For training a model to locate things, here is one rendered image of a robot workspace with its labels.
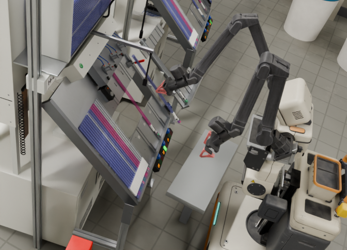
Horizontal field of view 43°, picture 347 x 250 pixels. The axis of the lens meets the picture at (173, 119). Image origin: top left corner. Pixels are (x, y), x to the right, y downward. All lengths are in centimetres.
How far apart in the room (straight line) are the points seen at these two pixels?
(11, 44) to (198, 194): 132
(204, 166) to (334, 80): 265
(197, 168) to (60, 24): 127
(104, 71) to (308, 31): 354
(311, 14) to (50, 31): 383
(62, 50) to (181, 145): 190
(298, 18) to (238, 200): 286
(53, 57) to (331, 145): 289
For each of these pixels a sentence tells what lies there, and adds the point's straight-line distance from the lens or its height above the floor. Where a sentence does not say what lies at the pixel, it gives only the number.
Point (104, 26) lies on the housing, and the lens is 233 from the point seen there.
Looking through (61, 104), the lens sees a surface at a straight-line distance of 203.
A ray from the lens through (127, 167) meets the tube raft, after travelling 227.
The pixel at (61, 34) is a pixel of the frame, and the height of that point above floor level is 152.
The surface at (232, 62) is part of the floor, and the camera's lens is 464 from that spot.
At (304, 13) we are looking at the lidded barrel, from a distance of 529.
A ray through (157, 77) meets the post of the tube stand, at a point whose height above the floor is 77.
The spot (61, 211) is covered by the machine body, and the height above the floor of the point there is 44.
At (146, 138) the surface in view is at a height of 79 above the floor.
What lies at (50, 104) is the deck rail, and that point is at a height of 123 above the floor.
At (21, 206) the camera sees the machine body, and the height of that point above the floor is 35.
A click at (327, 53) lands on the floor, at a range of 543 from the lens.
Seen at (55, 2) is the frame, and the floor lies 166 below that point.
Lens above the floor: 260
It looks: 43 degrees down
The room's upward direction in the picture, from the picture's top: 16 degrees clockwise
